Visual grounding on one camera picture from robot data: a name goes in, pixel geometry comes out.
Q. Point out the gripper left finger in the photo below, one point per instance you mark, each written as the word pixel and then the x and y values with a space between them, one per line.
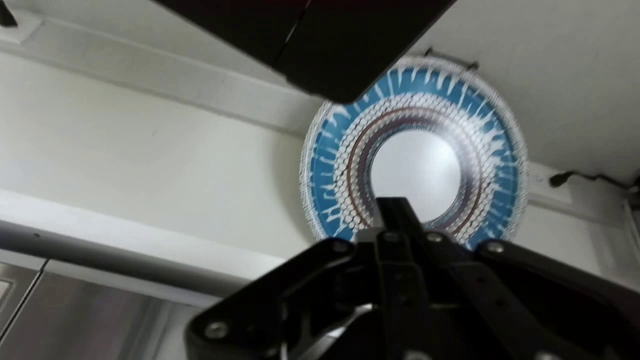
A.
pixel 300 280

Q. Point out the black microwave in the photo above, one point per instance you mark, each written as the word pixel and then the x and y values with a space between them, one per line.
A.
pixel 320 40

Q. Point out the stainless steel appliance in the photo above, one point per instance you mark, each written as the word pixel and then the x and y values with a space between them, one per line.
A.
pixel 85 320

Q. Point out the black microwave door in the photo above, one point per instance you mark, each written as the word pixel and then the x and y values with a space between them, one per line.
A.
pixel 360 45

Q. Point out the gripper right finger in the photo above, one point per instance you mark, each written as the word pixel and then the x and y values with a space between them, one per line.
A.
pixel 505 300

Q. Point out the blue and white decorative plate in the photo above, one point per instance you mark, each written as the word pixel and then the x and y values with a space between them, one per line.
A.
pixel 492 165

